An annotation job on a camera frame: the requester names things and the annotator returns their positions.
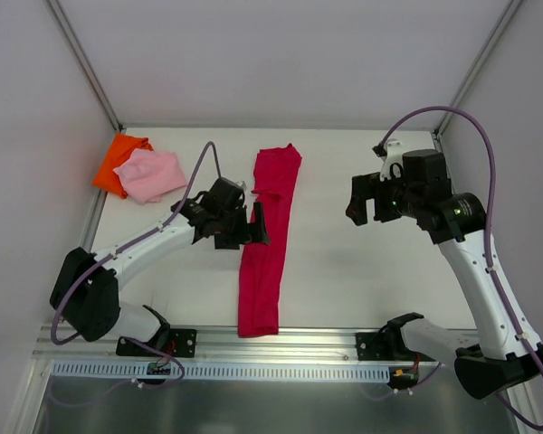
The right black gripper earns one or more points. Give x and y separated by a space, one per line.
376 199

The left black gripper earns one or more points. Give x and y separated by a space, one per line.
242 227

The magenta t shirt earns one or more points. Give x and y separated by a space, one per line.
275 176

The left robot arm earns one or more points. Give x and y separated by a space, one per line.
86 292

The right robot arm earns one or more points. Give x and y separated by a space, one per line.
507 350

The pink folded t shirt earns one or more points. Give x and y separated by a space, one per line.
147 175

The orange folded t shirt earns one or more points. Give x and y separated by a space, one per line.
119 152

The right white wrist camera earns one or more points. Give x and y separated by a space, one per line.
391 153

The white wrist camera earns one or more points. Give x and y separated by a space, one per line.
391 153
241 184

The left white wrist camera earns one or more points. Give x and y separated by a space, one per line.
241 184

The aluminium mounting rail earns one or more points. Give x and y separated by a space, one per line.
221 344

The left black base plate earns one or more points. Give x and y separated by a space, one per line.
176 342

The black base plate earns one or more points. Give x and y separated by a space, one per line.
176 342
384 345

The white slotted cable duct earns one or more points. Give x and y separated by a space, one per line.
219 371

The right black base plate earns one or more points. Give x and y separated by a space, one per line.
384 345

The right aluminium frame post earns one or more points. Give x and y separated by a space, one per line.
489 47

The aluminium frame post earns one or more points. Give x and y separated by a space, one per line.
489 47
63 23

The left aluminium frame post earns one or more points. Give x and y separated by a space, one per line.
63 23

